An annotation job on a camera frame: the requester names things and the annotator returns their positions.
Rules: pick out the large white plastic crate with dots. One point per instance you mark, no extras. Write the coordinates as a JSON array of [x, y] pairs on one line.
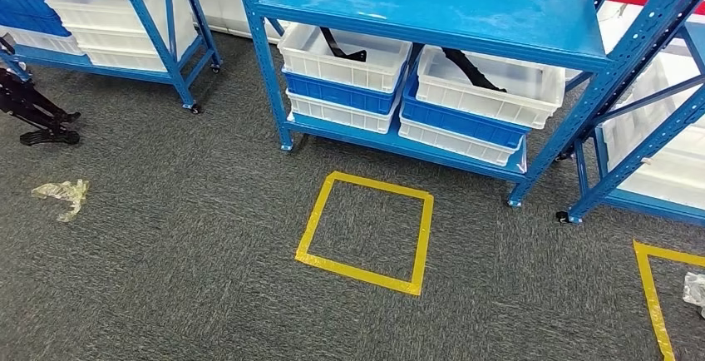
[[677, 165], [99, 8]]

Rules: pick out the black curved strip part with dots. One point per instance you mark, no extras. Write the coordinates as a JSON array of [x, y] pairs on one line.
[[473, 72], [341, 51]]

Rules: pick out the yellowish crumpled plastic bag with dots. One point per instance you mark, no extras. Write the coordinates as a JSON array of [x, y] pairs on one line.
[[66, 193]]

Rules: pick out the yellow floor tape square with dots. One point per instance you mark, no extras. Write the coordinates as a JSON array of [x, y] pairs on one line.
[[641, 251], [302, 258]]

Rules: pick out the white plastic bin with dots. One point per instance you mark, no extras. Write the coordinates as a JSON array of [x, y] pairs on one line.
[[44, 41], [484, 105], [336, 116], [330, 69], [451, 143]]

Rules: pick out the blue plastic bin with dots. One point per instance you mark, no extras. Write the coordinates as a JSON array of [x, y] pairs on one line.
[[457, 121], [336, 94], [27, 11]]

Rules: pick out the blue wheeled shelf rack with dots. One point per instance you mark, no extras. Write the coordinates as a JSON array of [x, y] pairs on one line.
[[143, 22]]

